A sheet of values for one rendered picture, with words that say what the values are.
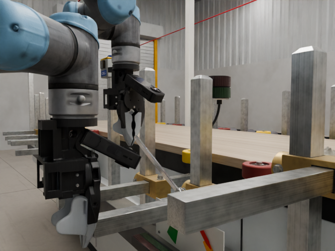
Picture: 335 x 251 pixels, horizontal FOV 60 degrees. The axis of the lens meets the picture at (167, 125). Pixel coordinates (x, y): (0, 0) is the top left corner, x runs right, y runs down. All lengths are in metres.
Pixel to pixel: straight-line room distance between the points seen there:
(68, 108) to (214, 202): 0.26
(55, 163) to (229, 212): 0.26
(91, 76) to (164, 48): 9.93
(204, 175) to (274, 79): 8.30
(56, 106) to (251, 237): 0.64
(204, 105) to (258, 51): 8.73
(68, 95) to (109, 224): 0.22
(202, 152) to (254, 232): 0.32
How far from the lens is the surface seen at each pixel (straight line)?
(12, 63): 0.37
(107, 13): 0.61
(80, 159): 0.46
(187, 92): 2.28
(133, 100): 0.76
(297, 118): 0.47
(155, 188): 0.80
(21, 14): 0.36
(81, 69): 0.45
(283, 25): 9.06
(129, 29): 0.77
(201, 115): 0.63
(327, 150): 1.00
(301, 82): 0.47
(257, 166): 0.71
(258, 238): 0.87
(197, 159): 0.64
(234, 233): 0.93
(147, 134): 0.84
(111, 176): 1.10
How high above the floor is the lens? 1.04
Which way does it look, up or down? 4 degrees down
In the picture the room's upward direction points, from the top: straight up
